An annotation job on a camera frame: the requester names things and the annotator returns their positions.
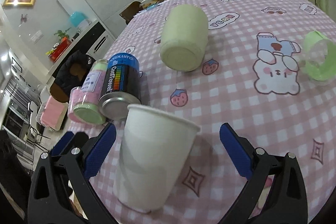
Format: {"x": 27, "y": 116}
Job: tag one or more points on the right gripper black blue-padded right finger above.
{"x": 275, "y": 190}

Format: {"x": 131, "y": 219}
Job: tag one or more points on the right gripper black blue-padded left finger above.
{"x": 60, "y": 190}

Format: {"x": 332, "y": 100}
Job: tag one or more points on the white paper cup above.
{"x": 154, "y": 147}

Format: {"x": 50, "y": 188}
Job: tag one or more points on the clear green-banded plastic cup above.
{"x": 319, "y": 57}

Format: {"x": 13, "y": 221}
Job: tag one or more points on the pink cushioned stool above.
{"x": 53, "y": 114}

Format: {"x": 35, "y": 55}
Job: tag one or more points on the pink green towel bottle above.
{"x": 83, "y": 104}

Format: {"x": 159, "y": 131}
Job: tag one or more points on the black blue cool towel can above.
{"x": 121, "y": 86}

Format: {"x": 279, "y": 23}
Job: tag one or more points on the black jacket on chair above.
{"x": 71, "y": 74}

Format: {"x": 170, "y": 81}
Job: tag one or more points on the red planter with plant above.
{"x": 63, "y": 43}

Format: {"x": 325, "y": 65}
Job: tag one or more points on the white cabinet counter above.
{"x": 95, "y": 40}

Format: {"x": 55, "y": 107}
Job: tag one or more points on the dark chair at far left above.
{"x": 129, "y": 13}

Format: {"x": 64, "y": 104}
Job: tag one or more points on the pink checkered cartoon tablecloth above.
{"x": 274, "y": 108}

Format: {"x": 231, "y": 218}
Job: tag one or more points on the pale green towel roll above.
{"x": 184, "y": 38}

